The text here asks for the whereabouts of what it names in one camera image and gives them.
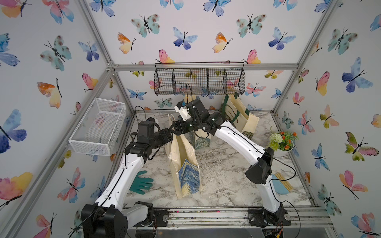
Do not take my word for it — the blue handled canvas tote bag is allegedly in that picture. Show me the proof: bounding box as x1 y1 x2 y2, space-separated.
183 95 211 150

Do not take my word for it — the black wire wall basket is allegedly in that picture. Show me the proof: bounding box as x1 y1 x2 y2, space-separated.
153 61 246 96

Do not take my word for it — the white mesh wall basket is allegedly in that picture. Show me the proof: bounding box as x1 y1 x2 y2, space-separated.
68 98 126 156

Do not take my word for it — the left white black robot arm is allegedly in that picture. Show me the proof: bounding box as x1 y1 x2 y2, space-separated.
80 118 173 238

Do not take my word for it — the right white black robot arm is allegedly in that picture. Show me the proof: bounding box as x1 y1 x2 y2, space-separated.
170 99 291 228

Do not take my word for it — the starry night canvas tote bag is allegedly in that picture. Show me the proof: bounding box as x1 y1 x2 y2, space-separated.
165 114 203 199

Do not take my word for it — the green handled canvas tote bag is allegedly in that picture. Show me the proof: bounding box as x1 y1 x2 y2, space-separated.
220 93 260 140

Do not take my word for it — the potted artificial flower plant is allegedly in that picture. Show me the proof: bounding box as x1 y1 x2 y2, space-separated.
268 131 298 152

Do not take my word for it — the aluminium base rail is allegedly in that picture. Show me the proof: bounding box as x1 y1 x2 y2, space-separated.
129 207 333 229

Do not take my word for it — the green rubber glove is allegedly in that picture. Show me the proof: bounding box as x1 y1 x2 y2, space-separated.
129 171 154 195

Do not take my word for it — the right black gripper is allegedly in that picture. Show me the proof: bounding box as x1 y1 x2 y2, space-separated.
166 118 202 136

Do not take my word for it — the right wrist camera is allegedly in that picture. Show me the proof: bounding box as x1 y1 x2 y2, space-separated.
175 102 191 121

